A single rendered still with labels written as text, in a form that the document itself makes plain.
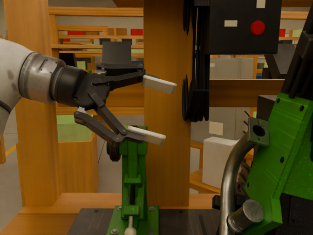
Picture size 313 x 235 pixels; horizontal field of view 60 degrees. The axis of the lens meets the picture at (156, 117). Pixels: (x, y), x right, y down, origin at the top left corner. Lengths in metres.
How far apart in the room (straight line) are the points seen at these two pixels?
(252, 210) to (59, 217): 0.58
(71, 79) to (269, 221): 0.41
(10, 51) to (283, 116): 0.50
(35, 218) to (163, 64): 0.59
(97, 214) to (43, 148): 0.26
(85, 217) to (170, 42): 0.55
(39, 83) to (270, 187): 0.44
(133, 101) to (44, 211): 0.44
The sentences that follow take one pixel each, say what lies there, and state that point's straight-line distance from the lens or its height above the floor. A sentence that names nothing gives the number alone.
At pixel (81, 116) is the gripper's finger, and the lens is 0.50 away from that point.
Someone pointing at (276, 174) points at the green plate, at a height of 1.15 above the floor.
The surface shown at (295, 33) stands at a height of 2.13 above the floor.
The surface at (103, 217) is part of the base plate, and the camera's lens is 0.83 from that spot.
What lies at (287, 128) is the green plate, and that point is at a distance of 0.51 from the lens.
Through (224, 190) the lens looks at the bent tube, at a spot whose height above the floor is 1.06.
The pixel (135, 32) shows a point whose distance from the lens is 7.44.
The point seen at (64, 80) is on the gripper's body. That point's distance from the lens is 0.52.
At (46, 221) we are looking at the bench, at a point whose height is 0.88.
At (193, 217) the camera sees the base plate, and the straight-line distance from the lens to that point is 0.82.
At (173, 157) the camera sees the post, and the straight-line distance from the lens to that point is 0.84.
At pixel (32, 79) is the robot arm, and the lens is 0.53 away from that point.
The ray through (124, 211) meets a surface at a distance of 0.67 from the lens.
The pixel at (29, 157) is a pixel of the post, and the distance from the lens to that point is 0.93.
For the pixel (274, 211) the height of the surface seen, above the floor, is 1.10.
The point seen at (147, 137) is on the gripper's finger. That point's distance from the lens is 0.49.
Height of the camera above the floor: 1.33
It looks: 11 degrees down
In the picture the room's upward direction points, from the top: straight up
